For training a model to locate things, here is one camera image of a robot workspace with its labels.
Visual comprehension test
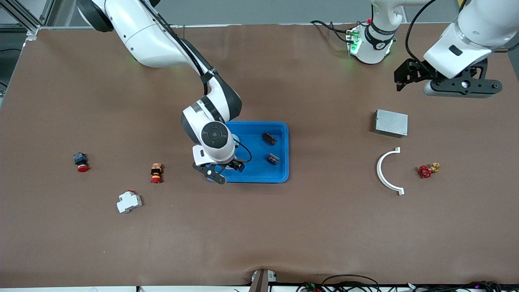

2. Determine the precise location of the dark cable bundle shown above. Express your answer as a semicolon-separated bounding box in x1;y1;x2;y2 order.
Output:
405;281;504;292

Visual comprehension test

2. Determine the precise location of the black base cable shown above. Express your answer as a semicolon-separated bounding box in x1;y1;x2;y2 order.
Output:
310;19;354;43

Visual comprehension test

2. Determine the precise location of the blue plastic tray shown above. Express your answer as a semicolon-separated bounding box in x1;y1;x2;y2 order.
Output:
206;121;290;183

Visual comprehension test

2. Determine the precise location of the black cable loop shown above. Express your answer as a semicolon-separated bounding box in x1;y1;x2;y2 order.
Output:
322;275;380;292

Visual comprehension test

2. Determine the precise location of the white circuit breaker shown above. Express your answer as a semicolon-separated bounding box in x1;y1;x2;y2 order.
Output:
116;190;143;214

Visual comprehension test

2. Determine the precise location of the aluminium frame profile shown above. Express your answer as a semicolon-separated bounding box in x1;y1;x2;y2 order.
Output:
0;0;71;41

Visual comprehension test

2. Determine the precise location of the grey metal box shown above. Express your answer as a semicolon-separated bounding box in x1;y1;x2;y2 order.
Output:
373;109;409;138

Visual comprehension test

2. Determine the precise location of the red push button switch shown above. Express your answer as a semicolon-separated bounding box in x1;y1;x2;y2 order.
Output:
73;152;90;173

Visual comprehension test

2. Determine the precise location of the white curved plastic bracket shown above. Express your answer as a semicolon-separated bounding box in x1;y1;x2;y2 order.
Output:
376;147;405;196

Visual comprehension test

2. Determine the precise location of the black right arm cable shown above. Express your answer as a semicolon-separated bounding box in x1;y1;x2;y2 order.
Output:
234;139;252;163

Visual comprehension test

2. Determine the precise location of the red handle brass valve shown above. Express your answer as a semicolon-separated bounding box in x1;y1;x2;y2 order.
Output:
418;162;441;179

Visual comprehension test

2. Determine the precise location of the grey bracket with dark post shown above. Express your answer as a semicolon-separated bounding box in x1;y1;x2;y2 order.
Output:
249;269;277;292

